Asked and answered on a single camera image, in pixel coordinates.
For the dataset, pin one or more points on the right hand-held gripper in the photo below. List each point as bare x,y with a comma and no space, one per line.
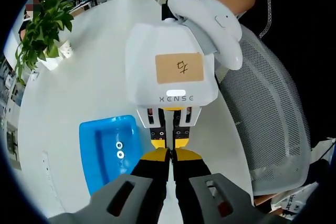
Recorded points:
170,45

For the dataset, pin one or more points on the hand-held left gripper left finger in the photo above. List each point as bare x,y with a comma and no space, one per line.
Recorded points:
136,197

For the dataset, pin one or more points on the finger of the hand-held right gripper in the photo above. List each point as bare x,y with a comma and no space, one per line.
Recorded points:
157,134
182,133

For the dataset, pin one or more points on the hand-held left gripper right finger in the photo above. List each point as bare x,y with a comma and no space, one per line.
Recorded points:
210,197

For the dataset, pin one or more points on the white round washer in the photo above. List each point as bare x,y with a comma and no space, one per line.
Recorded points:
120,154
119,145

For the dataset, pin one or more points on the blue plastic container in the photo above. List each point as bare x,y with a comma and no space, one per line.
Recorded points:
105,140

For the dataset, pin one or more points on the white table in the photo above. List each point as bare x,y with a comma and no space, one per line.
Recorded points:
99,85

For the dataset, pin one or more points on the white printed bag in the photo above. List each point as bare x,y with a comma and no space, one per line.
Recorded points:
294,197

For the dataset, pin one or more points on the grey mesh office chair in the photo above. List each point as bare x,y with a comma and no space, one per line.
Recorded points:
267,119

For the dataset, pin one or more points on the green potted plant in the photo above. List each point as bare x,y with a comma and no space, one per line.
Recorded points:
42,32

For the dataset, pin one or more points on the person's body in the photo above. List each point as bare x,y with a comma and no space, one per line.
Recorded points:
296,11

